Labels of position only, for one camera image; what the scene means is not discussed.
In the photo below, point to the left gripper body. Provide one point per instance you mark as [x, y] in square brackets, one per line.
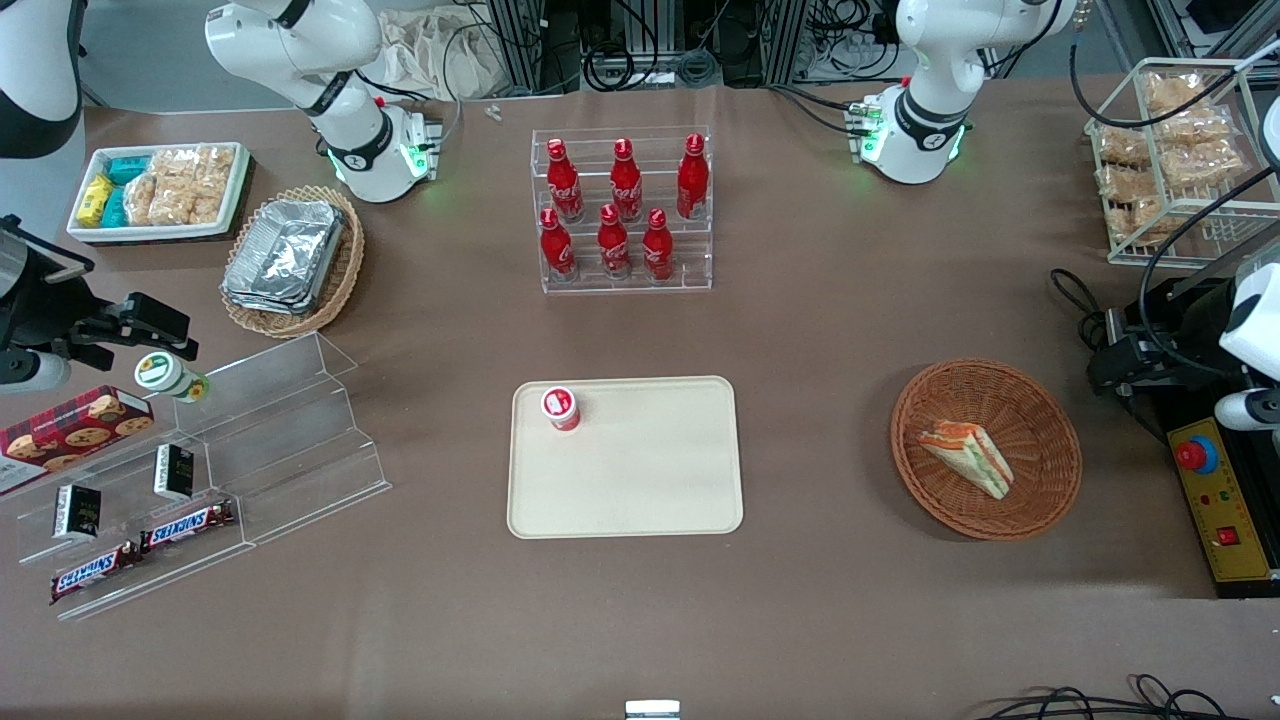
[1180, 325]

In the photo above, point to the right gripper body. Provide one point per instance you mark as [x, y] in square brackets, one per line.
[42, 305]

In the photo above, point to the triangular sandwich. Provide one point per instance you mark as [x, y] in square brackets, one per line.
[975, 455]

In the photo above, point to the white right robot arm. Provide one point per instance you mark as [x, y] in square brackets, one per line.
[340, 110]

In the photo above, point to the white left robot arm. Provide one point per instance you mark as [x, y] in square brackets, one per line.
[930, 120]

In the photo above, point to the white rectangular snack tray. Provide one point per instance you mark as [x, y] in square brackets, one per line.
[150, 232]

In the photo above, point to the round brown wicker basket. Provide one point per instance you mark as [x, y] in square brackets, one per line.
[1030, 420]

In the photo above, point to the aluminium foil tray stack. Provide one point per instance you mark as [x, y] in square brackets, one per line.
[285, 255]

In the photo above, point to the oval light wicker basket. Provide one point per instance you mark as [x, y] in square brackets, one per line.
[345, 270]

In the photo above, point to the beige rectangular tray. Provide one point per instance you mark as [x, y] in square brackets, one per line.
[640, 470]

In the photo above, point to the green lidded white cup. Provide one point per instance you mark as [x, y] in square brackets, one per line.
[160, 372]

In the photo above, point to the bagged fried snack pack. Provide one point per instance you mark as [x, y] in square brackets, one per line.
[1135, 220]
[1205, 165]
[1172, 92]
[1120, 183]
[1195, 132]
[1122, 147]

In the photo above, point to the bagged rice cracker pack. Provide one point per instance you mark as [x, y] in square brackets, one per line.
[175, 203]
[172, 164]
[215, 165]
[142, 200]

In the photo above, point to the yellow snack pack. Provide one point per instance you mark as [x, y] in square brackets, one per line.
[95, 200]

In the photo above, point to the teal snack pack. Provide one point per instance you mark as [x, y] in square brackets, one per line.
[128, 169]
[115, 208]

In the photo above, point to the small black box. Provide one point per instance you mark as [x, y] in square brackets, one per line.
[76, 512]
[174, 472]

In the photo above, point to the clear acrylic stepped shelf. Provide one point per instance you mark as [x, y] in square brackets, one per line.
[120, 470]
[300, 440]

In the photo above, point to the red plaid cookie box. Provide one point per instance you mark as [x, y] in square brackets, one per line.
[70, 430]

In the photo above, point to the yellow emergency stop box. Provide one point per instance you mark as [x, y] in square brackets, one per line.
[1230, 500]

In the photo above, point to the snickers chocolate bar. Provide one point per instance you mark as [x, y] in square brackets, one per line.
[95, 572]
[188, 526]

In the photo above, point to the white cloth bag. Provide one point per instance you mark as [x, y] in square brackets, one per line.
[440, 55]

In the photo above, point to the red lidded small cup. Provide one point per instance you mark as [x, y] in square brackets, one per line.
[560, 407]

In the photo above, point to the red cola bottle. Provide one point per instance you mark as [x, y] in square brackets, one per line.
[692, 185]
[626, 185]
[657, 250]
[613, 247]
[564, 185]
[557, 250]

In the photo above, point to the clear acrylic bottle rack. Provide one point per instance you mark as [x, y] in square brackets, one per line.
[620, 285]

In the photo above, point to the white rectangular marker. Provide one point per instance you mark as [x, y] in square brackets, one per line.
[652, 710]

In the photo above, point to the aluminium frame rack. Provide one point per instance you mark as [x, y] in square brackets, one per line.
[530, 45]

